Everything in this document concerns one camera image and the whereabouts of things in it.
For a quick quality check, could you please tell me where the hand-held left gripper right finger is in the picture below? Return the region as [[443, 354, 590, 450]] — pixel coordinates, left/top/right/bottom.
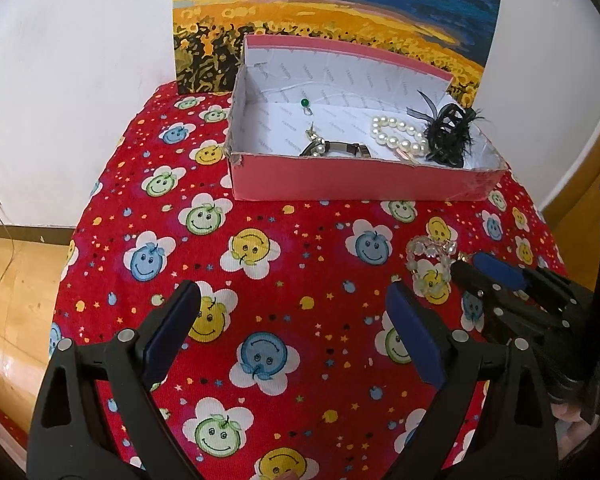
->
[[385, 282, 561, 480]]

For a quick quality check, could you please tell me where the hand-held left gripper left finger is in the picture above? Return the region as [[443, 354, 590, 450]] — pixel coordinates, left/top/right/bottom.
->
[[27, 280, 203, 480]]

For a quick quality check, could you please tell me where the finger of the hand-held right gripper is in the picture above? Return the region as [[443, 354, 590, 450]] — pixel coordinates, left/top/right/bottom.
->
[[449, 259, 546, 347], [472, 251, 583, 313]]

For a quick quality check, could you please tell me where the clear crystal bead bracelet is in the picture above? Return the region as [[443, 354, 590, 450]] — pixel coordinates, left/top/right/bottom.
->
[[405, 236, 459, 302]]

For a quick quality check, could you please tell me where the pink cardboard box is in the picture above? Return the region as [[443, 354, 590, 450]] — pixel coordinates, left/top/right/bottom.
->
[[223, 34, 508, 202]]

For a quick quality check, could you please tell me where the white pearl bracelet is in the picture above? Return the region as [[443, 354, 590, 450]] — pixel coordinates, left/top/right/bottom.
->
[[371, 116, 430, 162]]

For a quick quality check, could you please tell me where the gold pearl drop earring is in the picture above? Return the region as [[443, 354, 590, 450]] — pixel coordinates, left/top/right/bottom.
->
[[306, 129, 329, 157]]

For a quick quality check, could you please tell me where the person's right hand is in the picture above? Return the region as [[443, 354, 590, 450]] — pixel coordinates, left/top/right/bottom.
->
[[551, 400, 598, 461]]

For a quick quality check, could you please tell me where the red smiley printed cloth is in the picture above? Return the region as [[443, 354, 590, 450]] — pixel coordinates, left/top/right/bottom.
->
[[50, 80, 568, 480]]

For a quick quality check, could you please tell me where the black feather hair clip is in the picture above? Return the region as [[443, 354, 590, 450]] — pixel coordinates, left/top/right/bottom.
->
[[407, 90, 489, 169]]

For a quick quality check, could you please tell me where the sunflower field painting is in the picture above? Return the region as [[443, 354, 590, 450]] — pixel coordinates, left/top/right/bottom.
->
[[172, 0, 503, 107]]

